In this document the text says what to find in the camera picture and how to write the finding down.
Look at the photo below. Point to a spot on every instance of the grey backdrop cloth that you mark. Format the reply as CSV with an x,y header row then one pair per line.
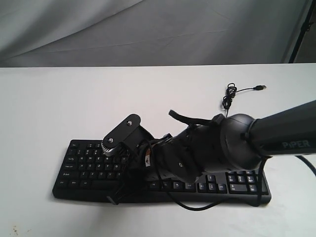
x,y
91,33

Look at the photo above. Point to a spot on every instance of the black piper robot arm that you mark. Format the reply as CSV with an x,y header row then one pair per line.
x,y
221,144

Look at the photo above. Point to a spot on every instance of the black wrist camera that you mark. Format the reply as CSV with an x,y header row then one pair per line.
x,y
128,135

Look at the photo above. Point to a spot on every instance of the black acer keyboard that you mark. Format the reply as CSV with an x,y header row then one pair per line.
x,y
87,174

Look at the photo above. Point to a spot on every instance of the black stand pole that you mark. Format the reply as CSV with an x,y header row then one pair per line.
x,y
304,28

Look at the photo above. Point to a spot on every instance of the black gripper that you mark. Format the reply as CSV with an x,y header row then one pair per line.
x,y
193,152

